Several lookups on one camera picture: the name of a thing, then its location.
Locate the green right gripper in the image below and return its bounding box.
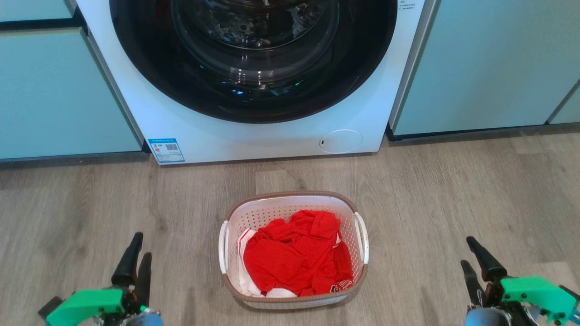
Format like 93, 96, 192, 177
460, 236, 580, 326

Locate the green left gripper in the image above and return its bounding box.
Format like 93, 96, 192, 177
39, 232, 152, 326

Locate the white laundry basket brown rim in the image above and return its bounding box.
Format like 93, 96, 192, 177
218, 191, 370, 310

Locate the white garment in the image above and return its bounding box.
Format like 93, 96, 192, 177
237, 228, 298, 298

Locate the blue energy label sticker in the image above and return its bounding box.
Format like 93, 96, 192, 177
148, 138, 185, 164

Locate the red mesh jersey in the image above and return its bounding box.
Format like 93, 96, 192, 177
243, 210, 354, 297

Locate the narrow pale green cabinet panel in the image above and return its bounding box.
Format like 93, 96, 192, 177
547, 85, 580, 125

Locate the white washing machine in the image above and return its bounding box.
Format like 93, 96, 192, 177
76, 0, 439, 165

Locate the large pale green cabinet door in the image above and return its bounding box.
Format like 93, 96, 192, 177
0, 27, 144, 160

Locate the round white filter cover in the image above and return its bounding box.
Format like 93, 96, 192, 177
319, 129, 363, 154

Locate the wide pale green cabinet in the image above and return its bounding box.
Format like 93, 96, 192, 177
391, 0, 580, 137

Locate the black round washing machine door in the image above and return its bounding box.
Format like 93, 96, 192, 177
109, 0, 398, 124

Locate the small pale green cabinet drawer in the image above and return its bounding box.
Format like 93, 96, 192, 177
0, 0, 77, 22

